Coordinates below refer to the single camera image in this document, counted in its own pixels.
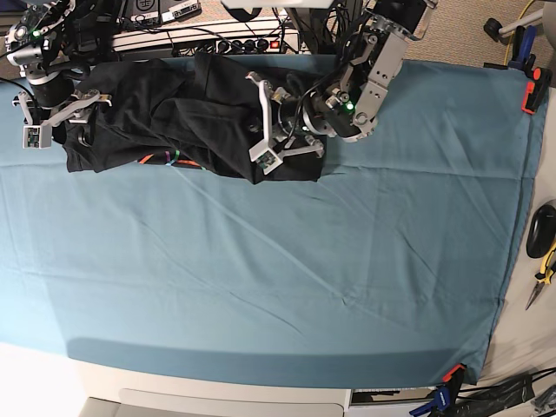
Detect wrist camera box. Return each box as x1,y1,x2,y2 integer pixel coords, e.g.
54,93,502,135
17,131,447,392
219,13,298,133
249,142,283,175
23,125,52,149

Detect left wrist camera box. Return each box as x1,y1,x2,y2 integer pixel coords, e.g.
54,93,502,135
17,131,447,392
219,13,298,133
249,142,283,175

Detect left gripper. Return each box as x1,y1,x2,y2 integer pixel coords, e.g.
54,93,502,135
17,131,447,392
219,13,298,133
246,71,325,159

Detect black strap bottom right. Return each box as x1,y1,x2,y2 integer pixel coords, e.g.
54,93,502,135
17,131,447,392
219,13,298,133
451,374,536,417

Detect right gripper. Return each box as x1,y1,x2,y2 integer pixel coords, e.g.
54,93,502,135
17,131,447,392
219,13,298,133
12,76,112,128

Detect yellow handled pliers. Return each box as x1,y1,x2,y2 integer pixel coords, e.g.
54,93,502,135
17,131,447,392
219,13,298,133
526,243,555,310

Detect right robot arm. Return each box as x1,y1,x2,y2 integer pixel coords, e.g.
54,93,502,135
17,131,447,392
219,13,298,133
4,1,122,125

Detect black caster wheel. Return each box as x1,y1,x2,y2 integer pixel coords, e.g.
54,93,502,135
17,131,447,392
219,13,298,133
483,17,502,42

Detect black computer mouse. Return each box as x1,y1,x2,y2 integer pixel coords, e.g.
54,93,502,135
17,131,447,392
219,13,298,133
526,204,555,259

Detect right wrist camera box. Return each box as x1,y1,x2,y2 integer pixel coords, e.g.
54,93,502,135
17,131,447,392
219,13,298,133
23,125,52,149

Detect black power strip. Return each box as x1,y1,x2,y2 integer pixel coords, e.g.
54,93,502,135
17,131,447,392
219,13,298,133
215,38,282,55

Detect blue orange clamp bottom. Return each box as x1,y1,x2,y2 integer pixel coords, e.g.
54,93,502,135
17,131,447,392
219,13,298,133
409,363,467,417

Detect teal table cloth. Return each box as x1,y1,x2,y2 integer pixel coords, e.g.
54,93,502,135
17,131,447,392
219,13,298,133
1,61,547,388

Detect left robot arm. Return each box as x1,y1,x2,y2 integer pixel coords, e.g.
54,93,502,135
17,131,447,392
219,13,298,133
246,1,438,173

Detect yellow cable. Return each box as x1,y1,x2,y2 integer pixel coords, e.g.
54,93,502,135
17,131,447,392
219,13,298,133
504,0,543,67

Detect orange black clamp top right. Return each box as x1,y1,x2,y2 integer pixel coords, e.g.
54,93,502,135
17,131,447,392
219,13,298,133
521,67,553,115

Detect blue clamp top right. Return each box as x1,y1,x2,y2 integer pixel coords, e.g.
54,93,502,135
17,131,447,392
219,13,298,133
507,25,537,70

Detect dark grey T-shirt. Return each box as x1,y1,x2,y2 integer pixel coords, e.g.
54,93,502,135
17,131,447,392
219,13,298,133
63,53,323,184

